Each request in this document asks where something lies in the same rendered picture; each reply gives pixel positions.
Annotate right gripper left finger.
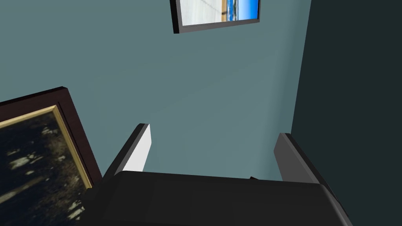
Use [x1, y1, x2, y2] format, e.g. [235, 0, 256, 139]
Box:
[103, 123, 152, 181]

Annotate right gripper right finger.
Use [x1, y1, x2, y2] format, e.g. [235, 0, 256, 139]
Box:
[273, 133, 329, 189]

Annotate dark framed painting gold trim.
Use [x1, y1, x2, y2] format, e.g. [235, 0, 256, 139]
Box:
[0, 86, 104, 226]

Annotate black framed beach picture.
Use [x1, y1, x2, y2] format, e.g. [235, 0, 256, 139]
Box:
[169, 0, 261, 35]

